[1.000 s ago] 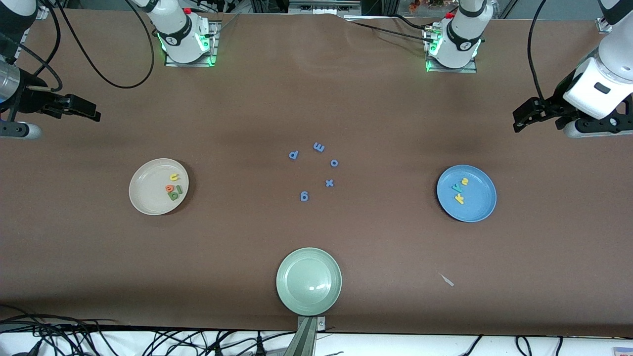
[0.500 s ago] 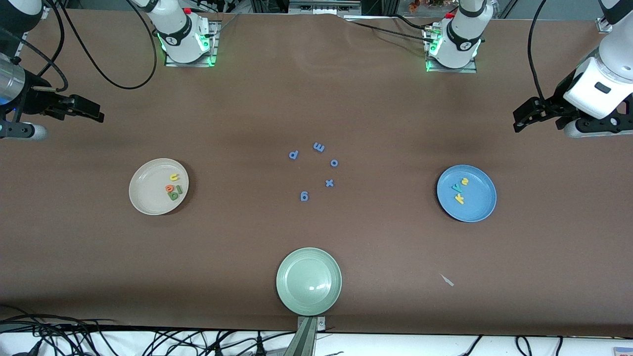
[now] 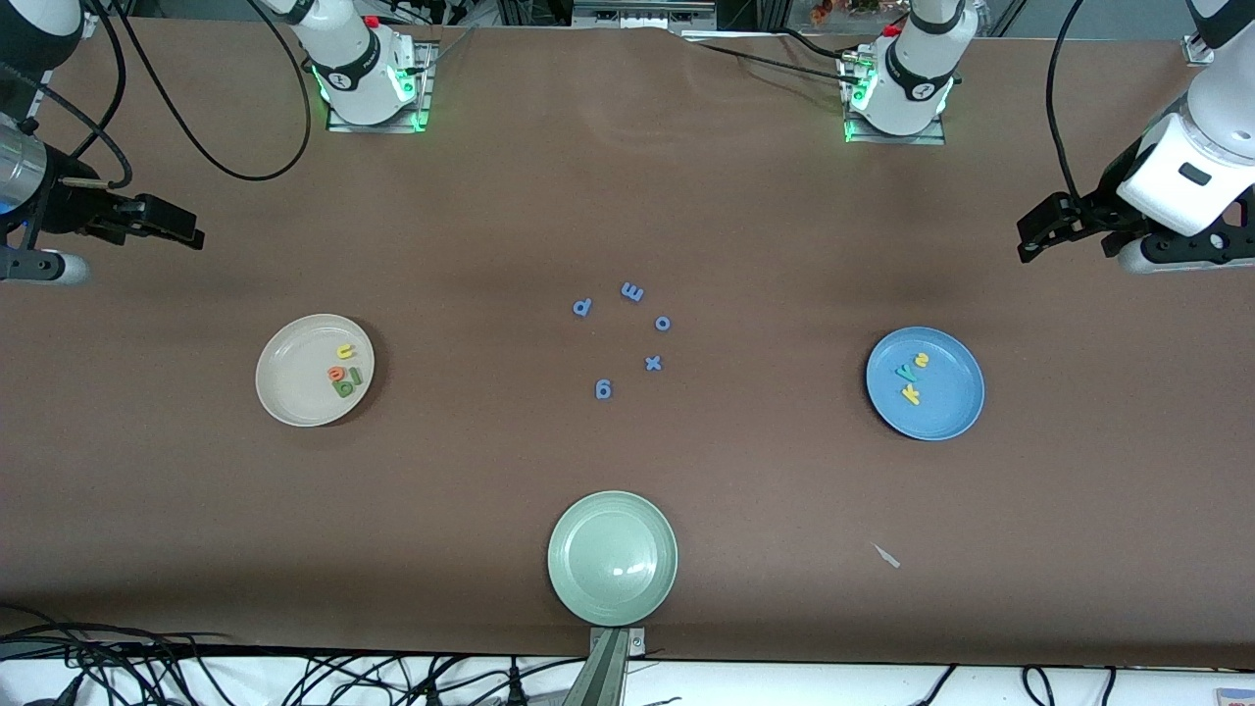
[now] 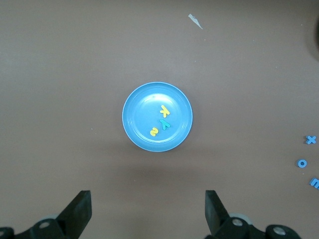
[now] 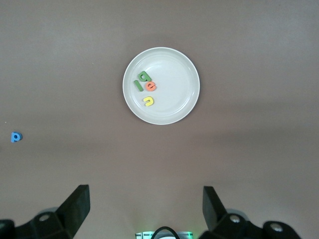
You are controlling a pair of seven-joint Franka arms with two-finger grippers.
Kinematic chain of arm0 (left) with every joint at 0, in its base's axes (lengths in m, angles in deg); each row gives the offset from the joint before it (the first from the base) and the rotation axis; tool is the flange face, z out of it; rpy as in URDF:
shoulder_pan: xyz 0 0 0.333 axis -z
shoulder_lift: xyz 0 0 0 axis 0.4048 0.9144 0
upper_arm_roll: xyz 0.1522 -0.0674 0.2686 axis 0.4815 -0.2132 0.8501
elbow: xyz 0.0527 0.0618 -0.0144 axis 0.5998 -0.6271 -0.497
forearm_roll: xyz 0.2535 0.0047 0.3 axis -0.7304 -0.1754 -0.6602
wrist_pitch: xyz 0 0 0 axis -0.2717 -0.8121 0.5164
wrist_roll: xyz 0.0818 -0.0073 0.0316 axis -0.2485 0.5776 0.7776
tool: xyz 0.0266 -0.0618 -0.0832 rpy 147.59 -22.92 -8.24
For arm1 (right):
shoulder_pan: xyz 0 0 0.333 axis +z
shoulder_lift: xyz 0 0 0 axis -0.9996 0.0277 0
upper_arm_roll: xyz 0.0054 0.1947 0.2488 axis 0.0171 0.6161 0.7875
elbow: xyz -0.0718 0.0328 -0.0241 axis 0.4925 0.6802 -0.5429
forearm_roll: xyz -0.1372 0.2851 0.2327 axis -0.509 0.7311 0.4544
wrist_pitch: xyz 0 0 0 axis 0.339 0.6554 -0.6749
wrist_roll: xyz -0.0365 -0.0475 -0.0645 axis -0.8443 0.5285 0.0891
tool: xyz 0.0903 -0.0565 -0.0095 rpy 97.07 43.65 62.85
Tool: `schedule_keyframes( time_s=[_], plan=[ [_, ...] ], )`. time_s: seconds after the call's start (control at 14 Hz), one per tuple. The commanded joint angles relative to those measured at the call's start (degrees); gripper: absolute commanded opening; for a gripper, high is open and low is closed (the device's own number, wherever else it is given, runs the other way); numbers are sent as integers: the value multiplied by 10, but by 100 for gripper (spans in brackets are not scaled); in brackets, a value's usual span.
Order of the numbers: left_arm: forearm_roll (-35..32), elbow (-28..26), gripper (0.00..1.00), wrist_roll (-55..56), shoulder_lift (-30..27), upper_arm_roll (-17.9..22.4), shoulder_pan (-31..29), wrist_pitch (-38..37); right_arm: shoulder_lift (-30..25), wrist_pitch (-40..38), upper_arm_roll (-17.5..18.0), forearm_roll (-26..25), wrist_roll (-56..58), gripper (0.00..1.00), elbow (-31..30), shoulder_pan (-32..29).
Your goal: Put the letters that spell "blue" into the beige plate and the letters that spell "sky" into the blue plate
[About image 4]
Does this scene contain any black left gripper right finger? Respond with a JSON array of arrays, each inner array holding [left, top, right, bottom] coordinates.
[[204, 190, 300, 239]]

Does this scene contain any blue plate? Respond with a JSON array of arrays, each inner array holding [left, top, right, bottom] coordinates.
[[122, 82, 194, 152]]

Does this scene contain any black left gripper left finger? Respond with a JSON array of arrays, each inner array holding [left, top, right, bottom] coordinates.
[[0, 190, 92, 239]]

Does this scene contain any white paper scrap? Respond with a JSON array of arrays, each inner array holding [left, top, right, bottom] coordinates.
[[188, 13, 204, 30]]

